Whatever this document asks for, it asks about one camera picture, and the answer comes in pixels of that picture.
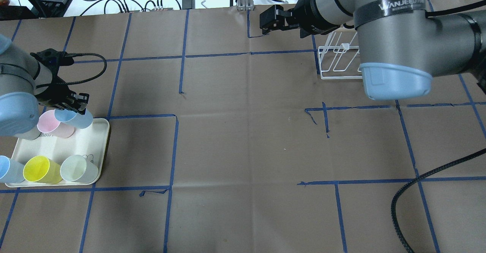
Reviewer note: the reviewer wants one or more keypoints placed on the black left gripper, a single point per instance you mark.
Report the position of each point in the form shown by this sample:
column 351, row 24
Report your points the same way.
column 54, row 92

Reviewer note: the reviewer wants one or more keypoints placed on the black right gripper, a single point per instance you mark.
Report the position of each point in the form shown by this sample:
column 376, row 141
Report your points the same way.
column 302, row 14

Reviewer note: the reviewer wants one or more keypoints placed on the light blue plastic cup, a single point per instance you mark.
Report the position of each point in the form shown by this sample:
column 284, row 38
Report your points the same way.
column 75, row 119

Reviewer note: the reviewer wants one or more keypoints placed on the pale green white cup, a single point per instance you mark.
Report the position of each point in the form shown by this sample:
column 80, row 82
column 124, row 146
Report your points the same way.
column 79, row 169

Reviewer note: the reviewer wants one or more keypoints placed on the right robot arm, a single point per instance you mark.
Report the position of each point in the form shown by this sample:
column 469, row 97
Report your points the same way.
column 402, row 45

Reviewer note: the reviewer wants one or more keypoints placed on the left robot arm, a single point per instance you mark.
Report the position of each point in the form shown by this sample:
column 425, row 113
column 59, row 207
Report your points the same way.
column 29, row 80

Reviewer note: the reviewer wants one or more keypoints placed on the pink plastic cup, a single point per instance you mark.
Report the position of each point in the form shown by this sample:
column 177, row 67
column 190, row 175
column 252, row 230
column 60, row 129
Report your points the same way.
column 48, row 124

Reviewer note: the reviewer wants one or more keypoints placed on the grey plastic cup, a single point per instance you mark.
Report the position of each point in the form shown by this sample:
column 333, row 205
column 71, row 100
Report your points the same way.
column 32, row 134

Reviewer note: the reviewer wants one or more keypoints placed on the yellow plastic cup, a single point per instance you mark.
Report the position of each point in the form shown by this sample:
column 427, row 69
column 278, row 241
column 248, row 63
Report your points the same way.
column 41, row 169

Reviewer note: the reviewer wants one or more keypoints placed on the cream plastic tray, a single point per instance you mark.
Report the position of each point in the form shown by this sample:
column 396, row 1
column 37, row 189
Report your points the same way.
column 91, row 141

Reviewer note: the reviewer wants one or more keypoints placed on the black power adapter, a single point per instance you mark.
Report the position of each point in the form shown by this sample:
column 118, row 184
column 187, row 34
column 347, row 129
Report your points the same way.
column 188, row 4

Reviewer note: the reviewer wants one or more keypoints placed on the white wire cup rack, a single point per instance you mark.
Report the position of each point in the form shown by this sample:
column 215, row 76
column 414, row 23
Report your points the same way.
column 339, row 56

